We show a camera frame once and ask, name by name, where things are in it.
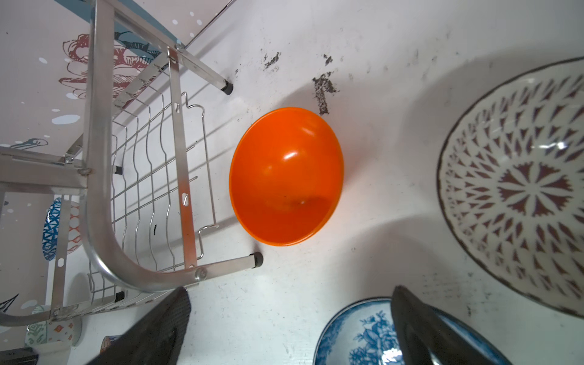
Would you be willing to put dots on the blue floral ceramic bowl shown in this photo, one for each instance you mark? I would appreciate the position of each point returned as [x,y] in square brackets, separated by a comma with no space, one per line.
[361,333]

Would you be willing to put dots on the stainless steel dish rack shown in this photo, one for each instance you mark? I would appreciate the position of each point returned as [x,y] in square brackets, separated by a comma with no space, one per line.
[126,230]

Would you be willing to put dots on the orange plastic bowl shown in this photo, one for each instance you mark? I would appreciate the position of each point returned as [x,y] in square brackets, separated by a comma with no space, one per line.
[286,176]

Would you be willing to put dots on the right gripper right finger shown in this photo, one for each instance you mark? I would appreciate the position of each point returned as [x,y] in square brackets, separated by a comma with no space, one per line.
[422,334]

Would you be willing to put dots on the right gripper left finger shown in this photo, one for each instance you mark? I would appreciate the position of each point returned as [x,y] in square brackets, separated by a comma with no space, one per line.
[157,338]

